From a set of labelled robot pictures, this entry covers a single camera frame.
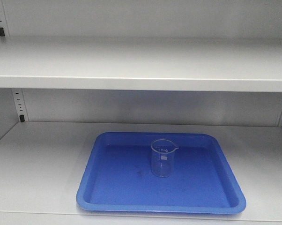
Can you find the clear glass beaker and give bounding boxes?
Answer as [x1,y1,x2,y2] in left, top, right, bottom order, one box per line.
[150,139,179,178]

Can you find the upper grey shelf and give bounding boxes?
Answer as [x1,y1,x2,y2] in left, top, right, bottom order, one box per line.
[0,37,282,92]

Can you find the grey shelf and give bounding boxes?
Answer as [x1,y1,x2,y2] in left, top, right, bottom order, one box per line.
[0,37,282,92]
[0,122,282,225]

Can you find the blue plastic tray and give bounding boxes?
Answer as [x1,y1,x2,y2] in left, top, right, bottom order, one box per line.
[76,132,246,214]

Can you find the lower grey shelf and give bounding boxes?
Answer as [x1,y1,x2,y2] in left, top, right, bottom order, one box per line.
[0,122,282,225]

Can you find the left shelf rail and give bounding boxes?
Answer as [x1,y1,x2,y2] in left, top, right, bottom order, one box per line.
[0,0,29,122]

